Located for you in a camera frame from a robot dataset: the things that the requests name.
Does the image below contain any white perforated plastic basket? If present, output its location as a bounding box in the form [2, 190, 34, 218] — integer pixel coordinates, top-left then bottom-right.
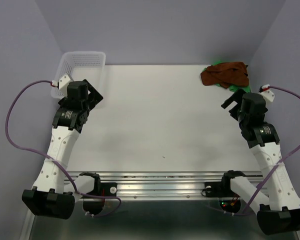
[54, 51, 106, 89]

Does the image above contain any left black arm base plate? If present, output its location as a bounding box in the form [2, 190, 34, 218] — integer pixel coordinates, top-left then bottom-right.
[87, 182, 118, 197]

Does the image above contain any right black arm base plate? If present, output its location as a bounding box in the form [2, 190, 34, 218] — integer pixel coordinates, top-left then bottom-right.
[201, 181, 228, 198]

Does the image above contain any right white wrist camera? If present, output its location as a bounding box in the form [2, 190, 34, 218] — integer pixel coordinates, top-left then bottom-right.
[259, 84, 275, 104]

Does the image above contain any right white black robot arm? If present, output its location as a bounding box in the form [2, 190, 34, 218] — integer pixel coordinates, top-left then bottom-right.
[220, 87, 300, 235]

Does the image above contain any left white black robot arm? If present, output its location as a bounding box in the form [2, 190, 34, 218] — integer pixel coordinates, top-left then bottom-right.
[21, 79, 103, 220]

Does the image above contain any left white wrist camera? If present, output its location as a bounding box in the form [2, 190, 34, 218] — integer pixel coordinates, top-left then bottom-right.
[51, 73, 73, 96]

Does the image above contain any aluminium extrusion rail frame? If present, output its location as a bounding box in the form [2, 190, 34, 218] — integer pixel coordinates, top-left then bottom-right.
[19, 170, 300, 240]

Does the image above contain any brown microfiber towel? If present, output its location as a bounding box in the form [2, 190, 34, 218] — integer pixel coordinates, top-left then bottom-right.
[200, 61, 249, 89]

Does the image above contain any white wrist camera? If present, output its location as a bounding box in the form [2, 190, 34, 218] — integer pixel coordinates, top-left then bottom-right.
[51, 73, 73, 96]
[259, 84, 275, 104]

